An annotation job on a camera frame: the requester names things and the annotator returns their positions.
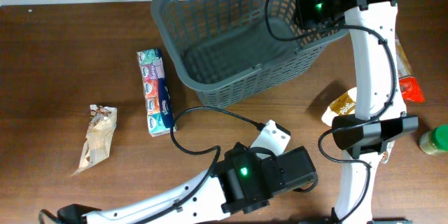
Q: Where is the grey plastic shopping basket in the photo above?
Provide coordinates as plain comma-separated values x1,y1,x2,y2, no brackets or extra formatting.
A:
151,0,346,108

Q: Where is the red spaghetti package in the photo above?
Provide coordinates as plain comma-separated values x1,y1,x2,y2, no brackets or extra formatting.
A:
395,35,425,103

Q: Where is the green lid spice jar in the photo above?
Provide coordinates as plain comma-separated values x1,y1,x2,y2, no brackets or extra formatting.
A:
419,125,447,155

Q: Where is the brown clear snack bag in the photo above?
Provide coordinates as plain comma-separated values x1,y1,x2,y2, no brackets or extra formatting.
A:
72,104,118,176

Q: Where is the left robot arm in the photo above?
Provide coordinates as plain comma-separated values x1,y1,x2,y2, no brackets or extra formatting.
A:
38,120,318,223

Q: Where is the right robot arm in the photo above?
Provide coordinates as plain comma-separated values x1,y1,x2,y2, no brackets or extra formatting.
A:
295,0,418,223

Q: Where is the Kleenex tissue multipack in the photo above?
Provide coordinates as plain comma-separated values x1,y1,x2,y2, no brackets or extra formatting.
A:
136,48,177,137

